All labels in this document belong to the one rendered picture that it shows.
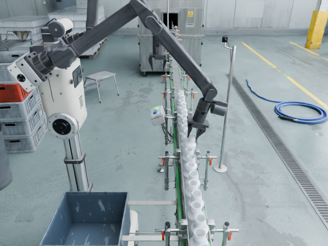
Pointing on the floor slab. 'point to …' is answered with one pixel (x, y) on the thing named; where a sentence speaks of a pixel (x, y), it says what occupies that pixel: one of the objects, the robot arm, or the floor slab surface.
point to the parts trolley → (12, 43)
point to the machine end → (194, 21)
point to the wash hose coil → (296, 104)
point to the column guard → (316, 30)
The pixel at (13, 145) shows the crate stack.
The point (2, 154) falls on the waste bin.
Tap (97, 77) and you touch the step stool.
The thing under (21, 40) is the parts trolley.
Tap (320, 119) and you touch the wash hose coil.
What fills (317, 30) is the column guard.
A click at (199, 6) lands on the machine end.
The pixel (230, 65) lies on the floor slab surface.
